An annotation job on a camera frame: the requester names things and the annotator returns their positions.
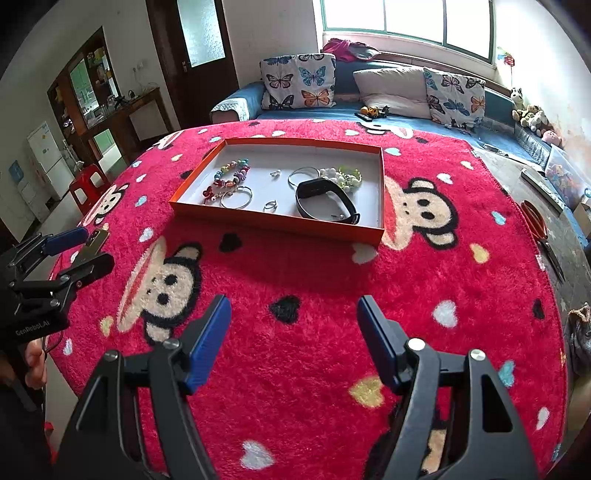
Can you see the grey bag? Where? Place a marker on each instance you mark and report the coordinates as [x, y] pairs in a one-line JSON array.
[[581, 332]]

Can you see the pink plush toy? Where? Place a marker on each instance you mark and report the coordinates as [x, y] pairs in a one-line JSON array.
[[551, 137]]

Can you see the small silver hoop earring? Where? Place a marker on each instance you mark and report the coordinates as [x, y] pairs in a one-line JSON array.
[[267, 206]]

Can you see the beige pillow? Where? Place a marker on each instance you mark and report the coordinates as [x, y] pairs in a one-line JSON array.
[[392, 90]]

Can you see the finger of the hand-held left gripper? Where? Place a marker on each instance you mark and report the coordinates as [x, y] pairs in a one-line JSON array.
[[67, 241], [92, 267]]

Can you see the gold smartphone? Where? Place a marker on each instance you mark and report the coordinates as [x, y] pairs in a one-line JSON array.
[[94, 242]]

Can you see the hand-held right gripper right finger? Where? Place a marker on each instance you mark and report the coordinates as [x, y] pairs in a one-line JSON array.
[[376, 337]]

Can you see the large silver hoop earring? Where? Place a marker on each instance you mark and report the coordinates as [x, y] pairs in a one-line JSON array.
[[291, 180], [223, 194]]

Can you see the orange cardboard box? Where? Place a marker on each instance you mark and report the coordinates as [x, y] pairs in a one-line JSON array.
[[258, 157]]

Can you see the dark door with frosted glass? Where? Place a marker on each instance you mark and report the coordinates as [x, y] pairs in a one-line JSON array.
[[198, 27]]

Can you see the white refrigerator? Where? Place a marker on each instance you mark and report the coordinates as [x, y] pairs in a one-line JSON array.
[[48, 157]]

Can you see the stuffed toys pile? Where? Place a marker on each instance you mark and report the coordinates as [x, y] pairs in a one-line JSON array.
[[533, 119]]

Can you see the red clothes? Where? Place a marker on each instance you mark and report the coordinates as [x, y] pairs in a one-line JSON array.
[[341, 48]]

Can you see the black wristband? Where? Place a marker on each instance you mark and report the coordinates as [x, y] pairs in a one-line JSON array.
[[318, 187]]

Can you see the yellow toy vehicle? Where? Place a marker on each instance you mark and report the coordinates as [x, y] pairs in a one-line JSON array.
[[371, 112]]

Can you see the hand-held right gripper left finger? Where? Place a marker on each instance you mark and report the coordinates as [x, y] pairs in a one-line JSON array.
[[207, 341]]

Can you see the window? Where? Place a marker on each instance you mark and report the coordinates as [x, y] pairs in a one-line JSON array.
[[406, 21]]

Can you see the person's left forearm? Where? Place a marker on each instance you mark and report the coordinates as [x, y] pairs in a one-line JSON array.
[[18, 434]]

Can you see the red plastic stool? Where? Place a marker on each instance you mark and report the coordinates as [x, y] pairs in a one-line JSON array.
[[87, 184]]

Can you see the wooden cabinet desk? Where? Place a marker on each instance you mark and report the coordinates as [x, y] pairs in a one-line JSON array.
[[138, 115]]

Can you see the clear plastic storage bin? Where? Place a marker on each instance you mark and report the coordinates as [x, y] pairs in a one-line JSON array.
[[565, 175]]

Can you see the black white plush dog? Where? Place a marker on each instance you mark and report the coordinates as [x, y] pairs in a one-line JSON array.
[[517, 97]]

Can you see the blue sofa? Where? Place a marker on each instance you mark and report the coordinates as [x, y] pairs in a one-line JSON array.
[[323, 115]]

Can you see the red monkey print rug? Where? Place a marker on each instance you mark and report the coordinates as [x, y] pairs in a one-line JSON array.
[[300, 267]]

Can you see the person's left hand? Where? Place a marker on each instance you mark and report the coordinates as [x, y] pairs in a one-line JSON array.
[[34, 364]]

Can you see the butterfly print pillow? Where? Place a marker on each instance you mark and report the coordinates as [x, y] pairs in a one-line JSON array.
[[300, 78], [455, 99]]

